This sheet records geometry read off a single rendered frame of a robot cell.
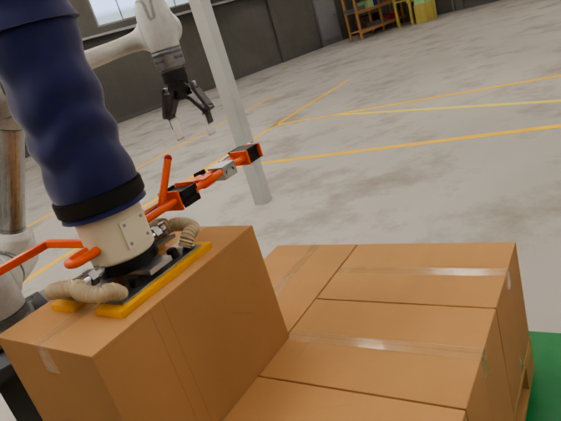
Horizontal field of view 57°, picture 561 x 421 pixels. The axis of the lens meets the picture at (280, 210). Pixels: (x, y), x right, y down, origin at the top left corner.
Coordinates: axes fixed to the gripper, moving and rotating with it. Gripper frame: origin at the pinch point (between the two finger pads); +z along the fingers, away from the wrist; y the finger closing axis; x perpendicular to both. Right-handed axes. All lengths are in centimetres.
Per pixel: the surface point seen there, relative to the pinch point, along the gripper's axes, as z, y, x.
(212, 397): 59, 20, -47
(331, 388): 67, 44, -29
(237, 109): 34, -165, 227
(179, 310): 32, 20, -46
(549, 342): 121, 80, 67
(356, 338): 67, 42, -8
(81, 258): 13, 4, -55
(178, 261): 24.6, 14.0, -36.2
